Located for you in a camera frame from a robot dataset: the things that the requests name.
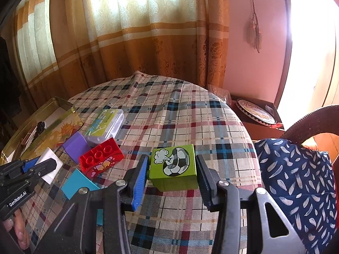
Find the black hanging jacket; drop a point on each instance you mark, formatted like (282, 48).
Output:
(8, 84)

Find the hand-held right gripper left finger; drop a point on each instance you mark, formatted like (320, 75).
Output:
(139, 185)

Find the brown cardboard box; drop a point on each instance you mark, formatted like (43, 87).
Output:
(254, 129)

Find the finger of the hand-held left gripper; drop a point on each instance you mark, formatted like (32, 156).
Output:
(47, 165)
(29, 164)

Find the brown wicker chair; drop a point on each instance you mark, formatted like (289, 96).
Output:
(309, 119)

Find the teal building block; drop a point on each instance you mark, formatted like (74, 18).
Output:
(76, 185)

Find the person's left hand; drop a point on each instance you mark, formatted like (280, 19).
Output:
(16, 227)

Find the black hair clip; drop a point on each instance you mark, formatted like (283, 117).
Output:
(40, 128)

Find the blue feather print cushion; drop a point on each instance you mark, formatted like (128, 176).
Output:
(291, 180)

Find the white charger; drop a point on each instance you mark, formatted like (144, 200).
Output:
(49, 152)

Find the copper coloured box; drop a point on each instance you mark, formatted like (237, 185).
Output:
(26, 140)

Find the orange and white curtain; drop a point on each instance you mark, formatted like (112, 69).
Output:
(34, 45)
(145, 31)

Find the gold metal tin box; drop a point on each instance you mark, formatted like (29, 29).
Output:
(61, 127)

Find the wooden door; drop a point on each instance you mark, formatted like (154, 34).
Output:
(333, 87)

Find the purple block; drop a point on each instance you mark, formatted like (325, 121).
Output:
(76, 145)

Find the red building block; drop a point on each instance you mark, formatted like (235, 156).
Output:
(100, 158)

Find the green block with soccer ball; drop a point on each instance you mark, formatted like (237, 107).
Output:
(172, 169)

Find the clear plastic bag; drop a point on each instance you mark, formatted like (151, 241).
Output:
(219, 92)

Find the round patterned plate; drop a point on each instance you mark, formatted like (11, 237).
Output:
(254, 111)

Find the clear box with green label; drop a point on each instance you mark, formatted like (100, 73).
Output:
(106, 121)

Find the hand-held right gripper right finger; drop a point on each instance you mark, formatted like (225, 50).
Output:
(205, 185)

